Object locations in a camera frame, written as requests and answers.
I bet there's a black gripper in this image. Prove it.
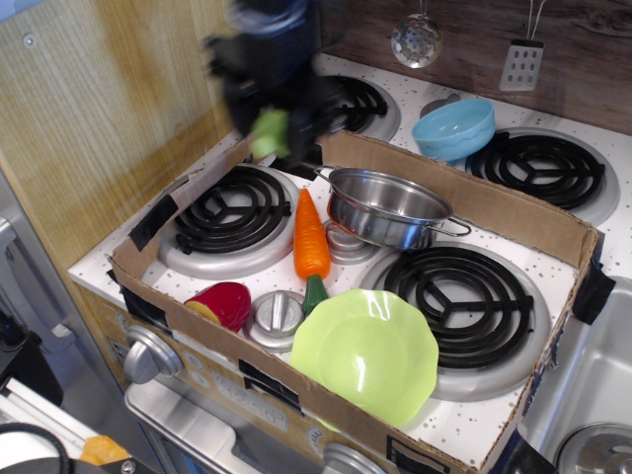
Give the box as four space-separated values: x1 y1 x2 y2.
216 68 343 173

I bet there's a green toy broccoli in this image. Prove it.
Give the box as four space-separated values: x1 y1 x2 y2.
250 109 290 160

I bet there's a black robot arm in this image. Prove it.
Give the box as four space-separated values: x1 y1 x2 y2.
205 1 348 179

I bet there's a small steel pan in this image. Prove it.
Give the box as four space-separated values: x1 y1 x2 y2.
314 166 472 251

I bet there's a front left stove burner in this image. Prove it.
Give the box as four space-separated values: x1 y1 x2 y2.
159 164 299 280

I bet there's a silver middle stove knob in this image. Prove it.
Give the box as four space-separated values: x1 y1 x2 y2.
324 220 379 265

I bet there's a silver stove knob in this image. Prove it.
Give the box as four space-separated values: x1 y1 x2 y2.
243 290 305 354
324 220 379 265

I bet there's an orange toy carrot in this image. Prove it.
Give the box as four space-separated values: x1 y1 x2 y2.
293 189 331 315

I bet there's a light blue plastic bowl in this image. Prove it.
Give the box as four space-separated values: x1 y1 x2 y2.
412 98 496 162

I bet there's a hanging silver skimmer spoon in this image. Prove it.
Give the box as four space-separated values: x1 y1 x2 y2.
390 1 443 69

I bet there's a red yellow toy pepper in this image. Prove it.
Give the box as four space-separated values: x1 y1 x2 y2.
185 281 252 332

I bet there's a silver stove top knob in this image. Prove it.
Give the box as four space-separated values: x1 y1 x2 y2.
243 290 305 354

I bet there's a light green plastic bowl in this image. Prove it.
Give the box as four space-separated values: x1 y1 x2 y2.
289 289 438 427

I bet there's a hanging silver spatula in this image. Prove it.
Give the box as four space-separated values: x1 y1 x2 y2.
499 1 546 93

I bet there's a front right stove burner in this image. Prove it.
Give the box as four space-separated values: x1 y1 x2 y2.
360 243 552 402

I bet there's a silver front oven knob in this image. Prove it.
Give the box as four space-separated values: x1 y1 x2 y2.
123 325 184 384

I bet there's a silver oven knob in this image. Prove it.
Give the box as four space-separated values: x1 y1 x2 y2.
123 325 184 384
322 442 385 474

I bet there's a back right stove burner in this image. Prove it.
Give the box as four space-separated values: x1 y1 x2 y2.
464 127 620 226

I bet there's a brown cardboard fence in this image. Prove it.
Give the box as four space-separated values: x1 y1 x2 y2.
110 132 602 473

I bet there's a silver lower oven knob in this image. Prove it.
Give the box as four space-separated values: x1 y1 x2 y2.
322 442 385 474

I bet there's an orange sponge piece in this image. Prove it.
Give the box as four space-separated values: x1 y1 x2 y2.
79 435 129 466

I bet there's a silver sink basin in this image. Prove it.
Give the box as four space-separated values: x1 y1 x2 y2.
523 276 631 473

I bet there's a silver oven door handle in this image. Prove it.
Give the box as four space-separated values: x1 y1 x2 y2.
125 381 322 473

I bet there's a black braided cable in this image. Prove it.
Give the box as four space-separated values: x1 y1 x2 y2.
0 422 75 470

